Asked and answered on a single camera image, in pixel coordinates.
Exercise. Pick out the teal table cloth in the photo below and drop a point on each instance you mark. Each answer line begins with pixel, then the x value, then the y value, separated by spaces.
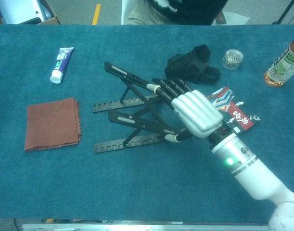
pixel 113 192

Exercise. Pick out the black tripod leg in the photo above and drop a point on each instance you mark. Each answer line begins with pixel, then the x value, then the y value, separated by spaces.
pixel 285 10

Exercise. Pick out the white chair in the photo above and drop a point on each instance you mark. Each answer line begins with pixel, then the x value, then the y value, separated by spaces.
pixel 124 14

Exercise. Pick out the black wrist brace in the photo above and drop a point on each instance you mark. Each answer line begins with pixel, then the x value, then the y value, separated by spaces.
pixel 183 65

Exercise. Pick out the purple white toothpaste tube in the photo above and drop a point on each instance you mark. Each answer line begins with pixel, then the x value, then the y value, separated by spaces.
pixel 61 62

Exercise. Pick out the brown folded cloth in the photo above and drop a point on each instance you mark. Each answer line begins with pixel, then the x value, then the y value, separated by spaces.
pixel 53 124

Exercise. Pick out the red black printed box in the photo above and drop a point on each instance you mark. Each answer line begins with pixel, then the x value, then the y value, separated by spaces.
pixel 243 113

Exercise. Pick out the brown cardboard box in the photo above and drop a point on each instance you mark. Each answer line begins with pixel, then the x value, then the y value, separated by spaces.
pixel 51 20

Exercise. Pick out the black folding laptop stand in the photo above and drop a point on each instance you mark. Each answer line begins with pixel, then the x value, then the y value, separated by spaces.
pixel 124 119

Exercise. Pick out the clear jar of paper clips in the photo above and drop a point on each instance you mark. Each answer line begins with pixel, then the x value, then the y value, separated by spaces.
pixel 232 59

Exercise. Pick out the yellow floor tape strip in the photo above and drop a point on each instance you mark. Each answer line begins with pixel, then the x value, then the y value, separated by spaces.
pixel 96 14

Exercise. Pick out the clear plastic bag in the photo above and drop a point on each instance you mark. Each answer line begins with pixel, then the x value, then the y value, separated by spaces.
pixel 237 19

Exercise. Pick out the amber tea bottle green label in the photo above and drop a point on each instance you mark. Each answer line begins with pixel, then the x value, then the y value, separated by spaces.
pixel 282 65

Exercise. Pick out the white plastic device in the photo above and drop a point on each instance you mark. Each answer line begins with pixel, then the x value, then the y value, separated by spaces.
pixel 17 9

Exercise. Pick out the seated person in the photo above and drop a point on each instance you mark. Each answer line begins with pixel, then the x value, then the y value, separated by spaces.
pixel 185 12

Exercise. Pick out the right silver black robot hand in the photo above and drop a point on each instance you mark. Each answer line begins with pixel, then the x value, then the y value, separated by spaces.
pixel 200 113

